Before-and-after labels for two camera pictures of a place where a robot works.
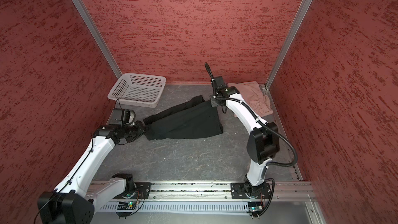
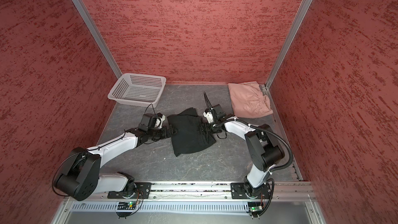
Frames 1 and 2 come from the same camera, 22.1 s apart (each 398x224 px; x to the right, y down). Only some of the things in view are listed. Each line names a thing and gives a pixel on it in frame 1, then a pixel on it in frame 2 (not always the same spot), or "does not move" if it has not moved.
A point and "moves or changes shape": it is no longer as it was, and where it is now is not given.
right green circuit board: (254, 206) does not move
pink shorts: (251, 93) does not move
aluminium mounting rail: (293, 190) does not move
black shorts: (194, 117) moves or changes shape
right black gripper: (214, 102) to (216, 131)
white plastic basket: (139, 90) does not move
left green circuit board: (126, 206) does not move
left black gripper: (141, 131) to (165, 134)
